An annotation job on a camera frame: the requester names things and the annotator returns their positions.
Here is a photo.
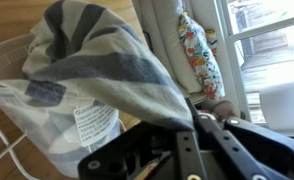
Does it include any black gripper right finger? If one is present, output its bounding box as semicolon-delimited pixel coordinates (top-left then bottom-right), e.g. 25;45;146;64
185;97;294;180

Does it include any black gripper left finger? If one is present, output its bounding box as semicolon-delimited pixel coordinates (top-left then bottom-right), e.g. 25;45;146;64
77;120;209;180

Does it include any grey striped cloth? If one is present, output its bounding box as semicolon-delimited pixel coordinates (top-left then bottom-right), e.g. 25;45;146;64
0;0;196;132

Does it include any pink round object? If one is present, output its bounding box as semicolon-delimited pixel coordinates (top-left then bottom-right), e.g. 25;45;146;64
215;100;237;122

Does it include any white rounded object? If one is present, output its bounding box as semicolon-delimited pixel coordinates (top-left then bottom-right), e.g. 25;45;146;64
259;79;294;138

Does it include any white framed window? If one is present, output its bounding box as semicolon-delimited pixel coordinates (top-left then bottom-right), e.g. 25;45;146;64
214;0;294;125

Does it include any floral pillow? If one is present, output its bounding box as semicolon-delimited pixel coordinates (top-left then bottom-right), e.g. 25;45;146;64
177;12;226;101

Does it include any cream fabric sofa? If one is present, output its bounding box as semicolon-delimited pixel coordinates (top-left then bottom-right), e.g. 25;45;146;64
132;0;229;108

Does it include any white cable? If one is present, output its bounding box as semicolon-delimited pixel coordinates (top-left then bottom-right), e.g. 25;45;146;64
0;101;41;180

